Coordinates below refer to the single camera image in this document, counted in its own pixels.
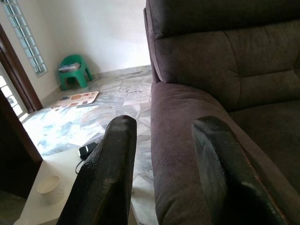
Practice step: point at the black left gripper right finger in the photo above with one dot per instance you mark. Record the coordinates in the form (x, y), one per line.
(227, 178)

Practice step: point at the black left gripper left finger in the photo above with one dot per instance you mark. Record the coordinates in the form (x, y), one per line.
(105, 178)

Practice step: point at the black handheld device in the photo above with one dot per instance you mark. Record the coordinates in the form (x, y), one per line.
(85, 150)

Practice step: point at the white textured cup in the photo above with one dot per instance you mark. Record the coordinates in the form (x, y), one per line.
(50, 189)

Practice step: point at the printed floor mat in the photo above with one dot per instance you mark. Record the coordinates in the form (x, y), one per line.
(75, 99)

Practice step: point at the dark wooden door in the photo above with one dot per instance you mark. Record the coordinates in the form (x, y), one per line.
(14, 152)

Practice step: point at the green plastic stool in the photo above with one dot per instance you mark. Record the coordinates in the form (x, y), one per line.
(70, 75)

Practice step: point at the grey-brown fabric sofa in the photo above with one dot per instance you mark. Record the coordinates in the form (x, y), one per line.
(257, 70)

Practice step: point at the stack of magazines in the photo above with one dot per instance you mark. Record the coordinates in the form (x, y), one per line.
(69, 67)

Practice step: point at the glass block window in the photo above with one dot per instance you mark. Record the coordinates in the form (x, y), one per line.
(25, 37)

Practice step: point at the brown wooden door frame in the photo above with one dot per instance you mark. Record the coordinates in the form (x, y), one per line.
(23, 86)

